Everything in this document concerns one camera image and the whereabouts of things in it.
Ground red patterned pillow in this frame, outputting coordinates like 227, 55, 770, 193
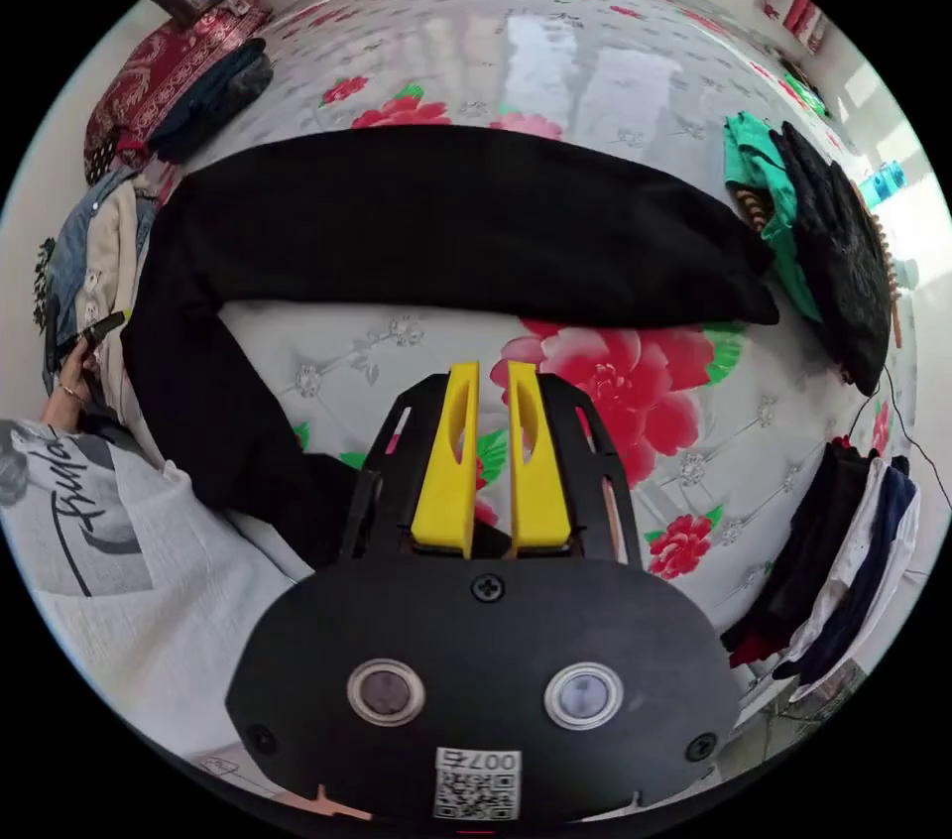
82, 5, 273, 185

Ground person's body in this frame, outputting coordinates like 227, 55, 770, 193
0, 419, 373, 818

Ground person's left forearm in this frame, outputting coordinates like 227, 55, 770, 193
38, 392, 87, 429

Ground pile of clothes with jeans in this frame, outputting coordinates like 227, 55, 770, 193
33, 166, 162, 423

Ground dark and white clothes pile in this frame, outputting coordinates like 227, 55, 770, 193
721, 436, 923, 684

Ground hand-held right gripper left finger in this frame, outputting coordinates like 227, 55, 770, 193
411, 360, 482, 551

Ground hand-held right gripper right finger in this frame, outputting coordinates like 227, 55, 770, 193
508, 360, 573, 556

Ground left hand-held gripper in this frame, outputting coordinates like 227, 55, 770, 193
73, 310, 129, 349

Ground bed with floral sheet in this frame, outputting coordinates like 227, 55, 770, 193
133, 0, 931, 706

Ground folded dark clothes pile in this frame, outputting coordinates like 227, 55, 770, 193
147, 38, 275, 165

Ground turquoise plastic object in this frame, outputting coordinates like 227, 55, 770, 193
866, 160, 907, 204

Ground black pants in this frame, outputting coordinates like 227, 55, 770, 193
121, 124, 780, 569

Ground green and black clothes pile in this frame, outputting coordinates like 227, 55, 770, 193
725, 109, 905, 398

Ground thin black cable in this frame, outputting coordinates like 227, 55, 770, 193
847, 362, 952, 510

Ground person's left hand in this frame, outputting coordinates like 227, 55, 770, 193
58, 336, 102, 403

